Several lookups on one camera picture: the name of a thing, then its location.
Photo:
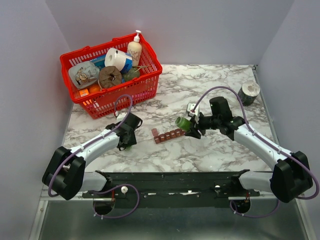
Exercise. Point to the green pill bottle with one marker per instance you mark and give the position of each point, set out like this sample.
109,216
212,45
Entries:
183,123

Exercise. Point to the aluminium rail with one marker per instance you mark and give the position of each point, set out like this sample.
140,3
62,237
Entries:
45,195

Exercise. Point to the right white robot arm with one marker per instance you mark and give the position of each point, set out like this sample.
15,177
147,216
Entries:
288,177

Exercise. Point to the brown weekly pill organizer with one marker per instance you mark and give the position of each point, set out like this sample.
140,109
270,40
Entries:
169,135

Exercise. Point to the red plastic shopping basket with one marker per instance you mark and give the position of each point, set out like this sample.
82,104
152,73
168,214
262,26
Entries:
109,100

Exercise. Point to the orange fruit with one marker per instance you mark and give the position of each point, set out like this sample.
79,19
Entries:
94,88

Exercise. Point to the green round vegetable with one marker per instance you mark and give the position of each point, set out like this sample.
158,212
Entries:
133,73

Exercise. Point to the white cartoon pouch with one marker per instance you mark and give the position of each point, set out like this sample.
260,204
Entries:
84,74

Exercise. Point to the white toilet paper roll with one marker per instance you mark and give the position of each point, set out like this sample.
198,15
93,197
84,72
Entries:
121,60

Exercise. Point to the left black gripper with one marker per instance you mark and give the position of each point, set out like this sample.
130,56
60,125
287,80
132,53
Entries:
132,141

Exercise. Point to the orange small box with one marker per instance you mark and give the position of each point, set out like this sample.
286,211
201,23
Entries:
83,92

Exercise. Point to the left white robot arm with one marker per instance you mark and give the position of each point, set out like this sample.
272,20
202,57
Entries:
82,160

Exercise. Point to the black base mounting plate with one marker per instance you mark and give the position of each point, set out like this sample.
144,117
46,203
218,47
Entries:
172,189

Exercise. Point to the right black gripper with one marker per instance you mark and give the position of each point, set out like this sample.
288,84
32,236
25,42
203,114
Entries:
194,132

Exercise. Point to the camouflage tape roll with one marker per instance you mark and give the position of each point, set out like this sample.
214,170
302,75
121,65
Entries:
248,92

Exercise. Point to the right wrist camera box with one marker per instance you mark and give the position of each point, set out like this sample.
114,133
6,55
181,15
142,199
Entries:
192,110

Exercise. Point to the brown paper roll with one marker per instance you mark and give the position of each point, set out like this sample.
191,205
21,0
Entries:
109,76

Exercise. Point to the blue package in basket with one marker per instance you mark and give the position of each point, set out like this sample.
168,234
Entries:
99,61

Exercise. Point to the white lotion pump bottle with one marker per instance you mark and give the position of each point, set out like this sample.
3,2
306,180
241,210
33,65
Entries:
134,48

